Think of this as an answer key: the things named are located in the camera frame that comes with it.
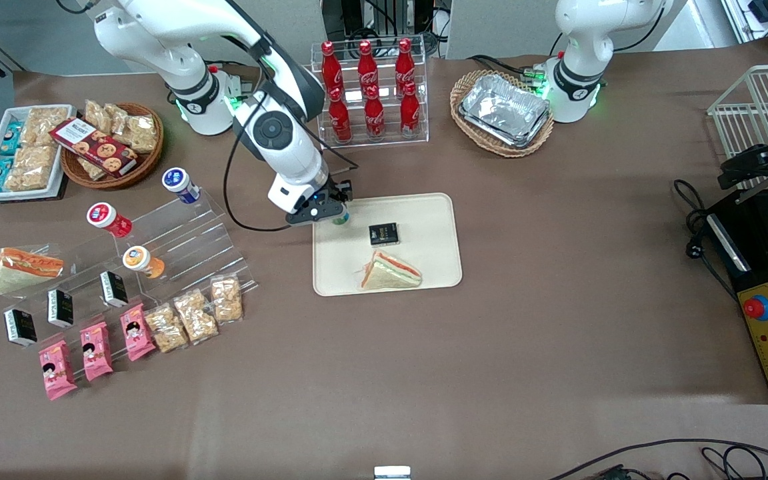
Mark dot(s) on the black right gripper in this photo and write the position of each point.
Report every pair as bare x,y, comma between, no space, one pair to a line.
338,192

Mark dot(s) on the green gum bottle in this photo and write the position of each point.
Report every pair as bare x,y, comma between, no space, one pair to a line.
340,219

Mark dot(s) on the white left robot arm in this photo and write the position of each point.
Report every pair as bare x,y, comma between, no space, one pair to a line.
577,40

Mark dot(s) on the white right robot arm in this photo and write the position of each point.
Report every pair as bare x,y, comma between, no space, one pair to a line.
184,53

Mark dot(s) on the beige plastic tray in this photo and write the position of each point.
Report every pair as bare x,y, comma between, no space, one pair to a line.
400,243

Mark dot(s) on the blue gum bottle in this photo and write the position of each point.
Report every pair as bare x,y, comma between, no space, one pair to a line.
180,184

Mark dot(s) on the orange gum bottle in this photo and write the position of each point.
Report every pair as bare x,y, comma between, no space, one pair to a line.
142,260

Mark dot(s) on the red gum bottle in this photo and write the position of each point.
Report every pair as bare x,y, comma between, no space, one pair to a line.
108,219

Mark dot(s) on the small black box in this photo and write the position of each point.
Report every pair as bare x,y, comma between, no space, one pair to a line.
20,326
113,288
383,234
60,307

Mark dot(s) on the clear acrylic bottle rack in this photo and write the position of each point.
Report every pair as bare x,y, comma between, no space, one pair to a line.
370,133

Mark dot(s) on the red cola bottle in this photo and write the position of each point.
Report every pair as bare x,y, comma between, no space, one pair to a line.
366,66
404,65
339,116
374,114
330,70
410,112

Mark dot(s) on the wrapped triangle sandwich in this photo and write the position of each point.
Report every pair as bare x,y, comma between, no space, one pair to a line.
389,273
24,268

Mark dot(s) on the light wicker basket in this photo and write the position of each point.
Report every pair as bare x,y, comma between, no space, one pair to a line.
474,136

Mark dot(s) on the clear bag of cereal snack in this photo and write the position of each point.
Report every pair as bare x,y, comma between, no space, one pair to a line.
46,123
26,178
34,157
97,114
117,118
90,168
195,316
226,298
166,328
140,133

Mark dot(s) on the clear acrylic tiered stand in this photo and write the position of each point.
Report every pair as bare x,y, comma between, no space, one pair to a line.
184,240

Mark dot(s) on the aluminium foil container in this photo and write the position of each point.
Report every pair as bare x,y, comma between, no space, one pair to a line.
504,110

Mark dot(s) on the brown wicker basket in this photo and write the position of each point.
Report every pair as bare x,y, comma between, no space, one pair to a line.
147,160

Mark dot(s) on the pink snack pack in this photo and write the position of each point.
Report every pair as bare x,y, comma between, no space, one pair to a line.
56,369
96,350
136,332

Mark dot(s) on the red cookie box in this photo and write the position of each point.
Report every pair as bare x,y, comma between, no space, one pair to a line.
94,145

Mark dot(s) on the small silver block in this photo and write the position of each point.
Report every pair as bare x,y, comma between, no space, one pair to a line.
392,472

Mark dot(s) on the teal snack pack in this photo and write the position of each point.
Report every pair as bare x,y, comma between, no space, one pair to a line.
0,172
10,138

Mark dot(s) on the black machine with yellow panel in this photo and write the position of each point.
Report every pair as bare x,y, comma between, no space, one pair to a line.
757,266

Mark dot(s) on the black clamp lever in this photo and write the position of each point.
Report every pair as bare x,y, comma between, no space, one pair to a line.
767,160

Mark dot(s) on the red emergency stop button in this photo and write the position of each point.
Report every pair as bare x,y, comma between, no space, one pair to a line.
756,307

